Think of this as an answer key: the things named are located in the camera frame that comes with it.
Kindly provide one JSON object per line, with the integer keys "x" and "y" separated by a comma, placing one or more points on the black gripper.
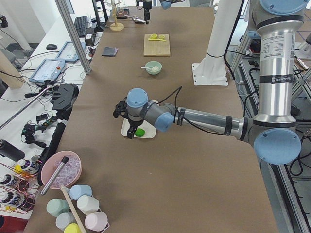
{"x": 146, "y": 6}
{"x": 132, "y": 122}

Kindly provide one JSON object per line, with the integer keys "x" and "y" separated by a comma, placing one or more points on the white ceramic spoon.
{"x": 146, "y": 68}

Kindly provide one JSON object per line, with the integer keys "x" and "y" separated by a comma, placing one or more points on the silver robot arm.
{"x": 166, "y": 3}
{"x": 271, "y": 131}

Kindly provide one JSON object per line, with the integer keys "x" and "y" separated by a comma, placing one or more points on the mint green bowl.
{"x": 153, "y": 67}

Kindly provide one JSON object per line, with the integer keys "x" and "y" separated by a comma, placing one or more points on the steel rod in bowl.
{"x": 54, "y": 175}

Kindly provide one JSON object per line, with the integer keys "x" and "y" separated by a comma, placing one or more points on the pink bowl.
{"x": 68, "y": 175}

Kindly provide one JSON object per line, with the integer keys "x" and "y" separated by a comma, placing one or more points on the green lime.
{"x": 140, "y": 132}

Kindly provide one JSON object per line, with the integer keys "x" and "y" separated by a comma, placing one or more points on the steel scoop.
{"x": 136, "y": 19}

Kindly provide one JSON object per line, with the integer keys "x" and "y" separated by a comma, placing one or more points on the cream rabbit tray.
{"x": 149, "y": 128}

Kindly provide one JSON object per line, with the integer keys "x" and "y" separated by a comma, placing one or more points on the yellow plastic knife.
{"x": 162, "y": 40}

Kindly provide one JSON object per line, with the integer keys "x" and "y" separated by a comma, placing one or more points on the wooden cutting board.
{"x": 156, "y": 48}

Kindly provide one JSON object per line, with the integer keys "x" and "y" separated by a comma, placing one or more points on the wooden mug tree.
{"x": 115, "y": 26}

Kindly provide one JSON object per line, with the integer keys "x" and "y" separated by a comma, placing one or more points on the grey folded cloth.
{"x": 110, "y": 51}

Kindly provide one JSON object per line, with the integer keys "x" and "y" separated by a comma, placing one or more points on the black keyboard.
{"x": 80, "y": 24}

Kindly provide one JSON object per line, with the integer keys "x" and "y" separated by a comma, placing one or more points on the blue plastic cup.
{"x": 79, "y": 190}

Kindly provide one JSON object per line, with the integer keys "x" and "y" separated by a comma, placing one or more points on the upper blue teach pendant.
{"x": 68, "y": 53}

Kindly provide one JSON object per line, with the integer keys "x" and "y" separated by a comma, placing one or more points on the blue teach pendant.
{"x": 68, "y": 53}
{"x": 48, "y": 70}

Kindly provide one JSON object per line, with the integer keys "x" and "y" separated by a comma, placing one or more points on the white plastic cup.
{"x": 88, "y": 204}

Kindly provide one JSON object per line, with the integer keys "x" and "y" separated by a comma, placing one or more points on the lower blue teach pendant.
{"x": 48, "y": 70}

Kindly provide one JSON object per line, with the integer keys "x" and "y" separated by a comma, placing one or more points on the black computer mouse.
{"x": 51, "y": 47}

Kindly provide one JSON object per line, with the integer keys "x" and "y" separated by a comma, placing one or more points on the pink plastic cup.
{"x": 97, "y": 221}

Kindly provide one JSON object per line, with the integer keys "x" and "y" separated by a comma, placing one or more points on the green plastic cup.
{"x": 57, "y": 206}

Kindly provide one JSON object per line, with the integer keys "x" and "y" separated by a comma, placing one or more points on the grey plastic cup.
{"x": 64, "y": 219}

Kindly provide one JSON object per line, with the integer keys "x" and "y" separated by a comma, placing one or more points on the yellow plastic cup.
{"x": 72, "y": 228}

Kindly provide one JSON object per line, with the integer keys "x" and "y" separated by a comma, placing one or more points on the condiment bottle rack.
{"x": 19, "y": 186}

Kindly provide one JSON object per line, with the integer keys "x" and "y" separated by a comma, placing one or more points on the aluminium frame post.
{"x": 65, "y": 14}

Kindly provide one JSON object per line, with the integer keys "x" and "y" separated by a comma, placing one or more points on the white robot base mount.
{"x": 211, "y": 70}

